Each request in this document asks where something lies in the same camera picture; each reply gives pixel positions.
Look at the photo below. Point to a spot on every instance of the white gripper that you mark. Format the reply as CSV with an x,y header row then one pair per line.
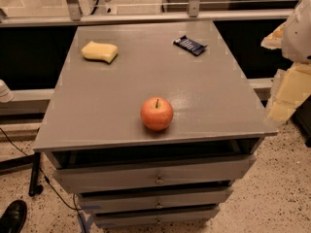
x,y
298,38

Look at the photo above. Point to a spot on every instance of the black metal stand leg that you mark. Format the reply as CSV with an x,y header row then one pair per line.
x,y
31,162

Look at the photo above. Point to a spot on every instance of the blue rxbar blueberry wrapper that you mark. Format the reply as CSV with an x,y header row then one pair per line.
x,y
189,45

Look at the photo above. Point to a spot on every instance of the black shoe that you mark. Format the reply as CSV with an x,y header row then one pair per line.
x,y
14,217

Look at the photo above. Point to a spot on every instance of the yellow sponge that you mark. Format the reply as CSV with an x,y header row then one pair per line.
x,y
99,51

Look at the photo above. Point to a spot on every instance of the red yellow apple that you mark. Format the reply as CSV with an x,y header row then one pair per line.
x,y
156,113

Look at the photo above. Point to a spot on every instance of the grey drawer cabinet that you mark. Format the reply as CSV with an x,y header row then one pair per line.
x,y
126,174

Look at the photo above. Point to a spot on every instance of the grey metal railing frame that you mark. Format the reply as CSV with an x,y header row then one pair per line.
x,y
36,34

